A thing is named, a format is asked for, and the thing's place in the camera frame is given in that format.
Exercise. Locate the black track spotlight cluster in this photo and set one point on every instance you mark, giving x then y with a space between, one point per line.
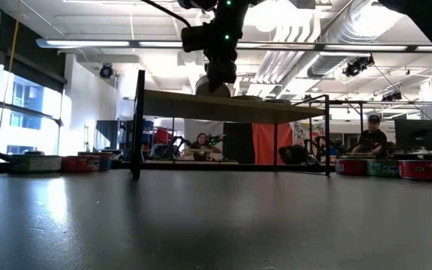
358 65
392 96

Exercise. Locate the black monitor on stand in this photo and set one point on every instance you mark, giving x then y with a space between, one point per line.
414 134

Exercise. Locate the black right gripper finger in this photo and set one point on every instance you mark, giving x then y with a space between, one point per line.
220 84

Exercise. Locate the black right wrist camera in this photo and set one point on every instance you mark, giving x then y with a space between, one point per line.
195 39

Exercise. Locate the background black robot arm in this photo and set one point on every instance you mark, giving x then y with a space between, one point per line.
178 144
315 150
218 140

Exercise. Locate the pale green can silver lid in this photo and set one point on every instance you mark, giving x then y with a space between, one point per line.
276 101
36 164

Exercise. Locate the white partition panel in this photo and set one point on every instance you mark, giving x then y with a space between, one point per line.
191 129

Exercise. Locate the person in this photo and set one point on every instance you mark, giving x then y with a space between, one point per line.
202 144
371 137

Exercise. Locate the blue storage bin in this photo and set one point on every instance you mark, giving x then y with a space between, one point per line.
148 124

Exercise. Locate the round black ceiling lamp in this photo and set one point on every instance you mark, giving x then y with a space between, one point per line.
106 70

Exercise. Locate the silver ventilation duct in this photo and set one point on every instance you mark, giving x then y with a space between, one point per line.
351 26

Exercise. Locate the black partition panel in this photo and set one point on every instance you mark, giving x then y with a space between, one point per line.
237 142

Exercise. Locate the long ceiling light strip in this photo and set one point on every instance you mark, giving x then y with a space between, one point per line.
88 43

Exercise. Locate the orange curtain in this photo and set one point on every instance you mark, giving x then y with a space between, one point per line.
264 144

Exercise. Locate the red storage bin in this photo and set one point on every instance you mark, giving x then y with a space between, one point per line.
162 135

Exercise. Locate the wooden board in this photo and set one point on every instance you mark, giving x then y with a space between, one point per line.
219 108

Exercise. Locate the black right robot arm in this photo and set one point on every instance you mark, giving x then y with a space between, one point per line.
426 22

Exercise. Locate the dark hanging curtain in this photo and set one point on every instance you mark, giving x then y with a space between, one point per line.
107 133

